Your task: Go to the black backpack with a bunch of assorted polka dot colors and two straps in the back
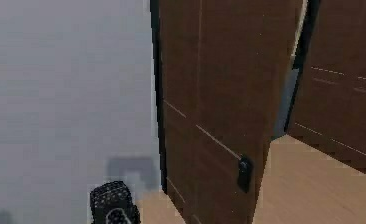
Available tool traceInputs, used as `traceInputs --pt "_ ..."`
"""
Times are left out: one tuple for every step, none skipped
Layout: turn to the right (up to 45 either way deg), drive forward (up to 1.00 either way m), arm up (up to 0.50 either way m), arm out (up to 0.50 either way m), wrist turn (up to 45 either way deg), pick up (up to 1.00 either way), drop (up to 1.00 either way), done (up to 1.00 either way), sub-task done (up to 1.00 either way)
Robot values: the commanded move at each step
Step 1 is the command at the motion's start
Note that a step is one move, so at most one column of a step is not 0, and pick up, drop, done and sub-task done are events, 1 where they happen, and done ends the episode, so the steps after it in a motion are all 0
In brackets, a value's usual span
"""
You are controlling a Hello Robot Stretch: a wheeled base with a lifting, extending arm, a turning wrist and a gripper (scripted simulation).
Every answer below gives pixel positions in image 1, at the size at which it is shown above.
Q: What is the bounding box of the brown wooden room door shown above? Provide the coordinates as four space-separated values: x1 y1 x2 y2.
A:
284 0 366 177
150 0 308 224

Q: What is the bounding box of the black door handle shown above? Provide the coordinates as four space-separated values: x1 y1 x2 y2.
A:
236 154 254 194

